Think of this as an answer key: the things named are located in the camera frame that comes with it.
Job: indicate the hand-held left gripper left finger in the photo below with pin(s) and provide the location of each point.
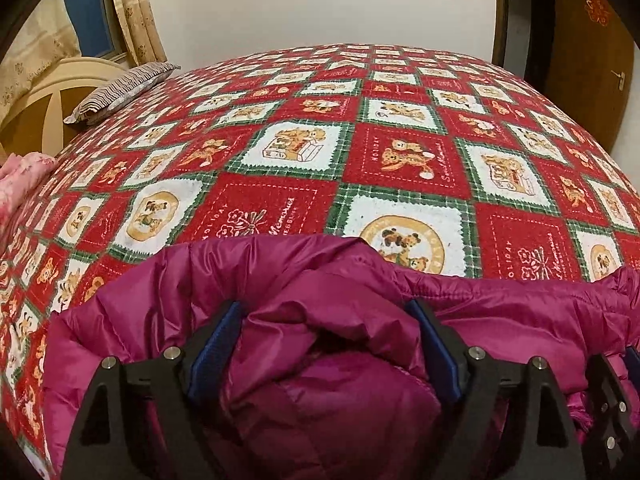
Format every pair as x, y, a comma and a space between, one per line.
215, 355

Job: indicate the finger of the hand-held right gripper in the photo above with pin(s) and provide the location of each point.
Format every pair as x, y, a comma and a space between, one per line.
607, 425

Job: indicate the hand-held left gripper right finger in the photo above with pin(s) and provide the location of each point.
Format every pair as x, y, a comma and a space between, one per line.
440, 360

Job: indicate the magenta puffer jacket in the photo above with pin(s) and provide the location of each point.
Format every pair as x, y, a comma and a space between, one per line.
325, 410

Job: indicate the red bear-print bed blanket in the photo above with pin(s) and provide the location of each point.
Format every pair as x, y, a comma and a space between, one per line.
400, 110

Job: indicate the pink folded quilt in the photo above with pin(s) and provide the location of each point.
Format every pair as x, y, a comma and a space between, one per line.
20, 180

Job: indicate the striped pillow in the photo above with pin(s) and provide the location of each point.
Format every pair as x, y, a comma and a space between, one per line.
120, 92

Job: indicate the wooden bed headboard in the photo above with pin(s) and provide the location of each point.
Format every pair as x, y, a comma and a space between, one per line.
45, 90

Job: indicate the brown wooden door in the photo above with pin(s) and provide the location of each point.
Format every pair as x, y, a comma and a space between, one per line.
585, 60

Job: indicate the narrow beige floral curtain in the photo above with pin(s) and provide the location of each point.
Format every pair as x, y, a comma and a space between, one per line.
137, 15

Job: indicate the wide beige floral curtain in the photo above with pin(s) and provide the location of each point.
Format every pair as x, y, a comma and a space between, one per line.
40, 45

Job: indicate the window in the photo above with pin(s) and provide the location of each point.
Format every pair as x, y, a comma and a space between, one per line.
92, 10

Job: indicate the red paper door decoration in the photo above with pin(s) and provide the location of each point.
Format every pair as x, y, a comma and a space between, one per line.
596, 7

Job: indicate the brown door frame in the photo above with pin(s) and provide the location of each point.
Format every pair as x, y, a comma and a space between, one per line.
499, 10

